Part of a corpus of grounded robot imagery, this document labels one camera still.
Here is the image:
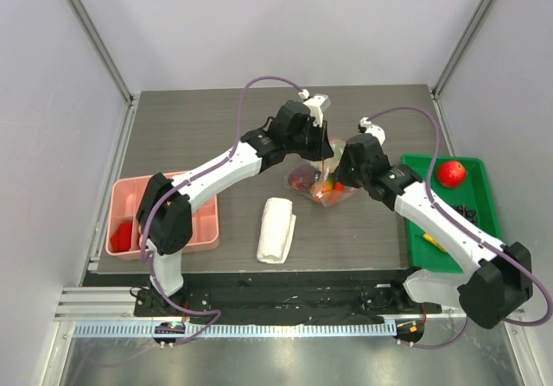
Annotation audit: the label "yellow fake pepper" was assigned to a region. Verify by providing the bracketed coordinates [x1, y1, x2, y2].
[422, 233, 447, 253]

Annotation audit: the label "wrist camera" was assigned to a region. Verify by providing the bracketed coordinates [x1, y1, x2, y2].
[358, 117, 386, 145]
[297, 89, 331, 127]

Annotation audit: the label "red cloth left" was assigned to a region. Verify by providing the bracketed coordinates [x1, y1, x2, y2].
[110, 221, 132, 253]

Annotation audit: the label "red fake tomato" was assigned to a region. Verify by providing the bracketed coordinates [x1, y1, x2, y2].
[435, 160, 467, 188]

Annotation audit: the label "clear zip top bag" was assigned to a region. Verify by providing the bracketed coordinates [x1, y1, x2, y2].
[285, 136, 357, 207]

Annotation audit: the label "left aluminium frame post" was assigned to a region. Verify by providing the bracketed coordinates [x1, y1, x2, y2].
[48, 0, 140, 106]

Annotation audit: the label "orange fake fruit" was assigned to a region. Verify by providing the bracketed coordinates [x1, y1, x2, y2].
[316, 176, 334, 195]

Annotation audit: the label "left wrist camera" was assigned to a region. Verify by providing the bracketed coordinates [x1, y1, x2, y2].
[297, 89, 331, 127]

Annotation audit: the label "aluminium frame post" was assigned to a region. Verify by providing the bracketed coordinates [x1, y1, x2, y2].
[431, 0, 497, 100]
[48, 0, 140, 106]

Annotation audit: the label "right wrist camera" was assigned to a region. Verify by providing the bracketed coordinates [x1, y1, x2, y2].
[358, 117, 386, 145]

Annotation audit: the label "rolled white towel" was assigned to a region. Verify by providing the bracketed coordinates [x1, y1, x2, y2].
[256, 198, 296, 264]

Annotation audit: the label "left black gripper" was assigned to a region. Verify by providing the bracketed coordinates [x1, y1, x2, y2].
[286, 119, 335, 163]

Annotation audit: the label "green plastic bin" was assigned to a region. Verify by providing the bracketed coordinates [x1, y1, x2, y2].
[405, 155, 502, 274]

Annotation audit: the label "pink divided organizer tray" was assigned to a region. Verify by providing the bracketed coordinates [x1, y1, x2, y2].
[105, 175, 219, 261]

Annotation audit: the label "dark red fake fruit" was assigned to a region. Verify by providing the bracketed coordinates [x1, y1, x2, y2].
[288, 164, 317, 192]

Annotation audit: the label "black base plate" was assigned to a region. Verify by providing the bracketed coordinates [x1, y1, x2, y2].
[84, 269, 442, 326]

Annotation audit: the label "dark fake grapes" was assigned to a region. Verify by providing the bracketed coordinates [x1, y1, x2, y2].
[453, 205, 478, 226]

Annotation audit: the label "perforated metal rail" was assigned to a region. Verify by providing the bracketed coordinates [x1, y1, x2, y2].
[73, 320, 397, 339]

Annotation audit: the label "right aluminium frame post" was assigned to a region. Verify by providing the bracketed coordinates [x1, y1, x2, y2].
[431, 0, 497, 100]

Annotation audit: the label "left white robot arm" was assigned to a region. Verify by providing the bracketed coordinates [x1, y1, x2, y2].
[136, 94, 334, 316]

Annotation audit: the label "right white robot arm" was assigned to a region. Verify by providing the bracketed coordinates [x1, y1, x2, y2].
[337, 133, 533, 329]

